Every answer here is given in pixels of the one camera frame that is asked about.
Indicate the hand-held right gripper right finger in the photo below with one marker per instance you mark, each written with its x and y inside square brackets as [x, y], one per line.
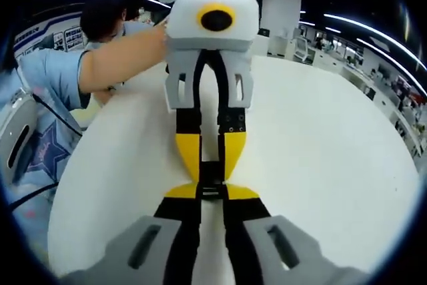
[240, 205]

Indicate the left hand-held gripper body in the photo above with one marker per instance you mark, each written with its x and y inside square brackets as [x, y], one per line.
[187, 8]

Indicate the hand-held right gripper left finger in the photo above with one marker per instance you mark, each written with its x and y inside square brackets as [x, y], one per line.
[187, 205]

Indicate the black plastic buckle socket part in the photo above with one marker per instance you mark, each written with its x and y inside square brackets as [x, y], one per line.
[211, 171]

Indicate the white office chair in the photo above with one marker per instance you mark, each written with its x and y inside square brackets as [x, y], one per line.
[302, 48]

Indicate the person's light blue shirt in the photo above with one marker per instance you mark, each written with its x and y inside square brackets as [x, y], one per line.
[56, 71]

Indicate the white ceiling light strip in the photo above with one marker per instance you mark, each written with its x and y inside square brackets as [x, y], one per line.
[337, 17]

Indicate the row of white office desks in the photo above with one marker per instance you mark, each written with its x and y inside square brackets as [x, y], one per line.
[383, 98]

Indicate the white worn device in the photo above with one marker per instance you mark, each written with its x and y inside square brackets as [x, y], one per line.
[16, 121]

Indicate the blue and white wall poster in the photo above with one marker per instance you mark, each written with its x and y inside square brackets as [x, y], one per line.
[73, 38]

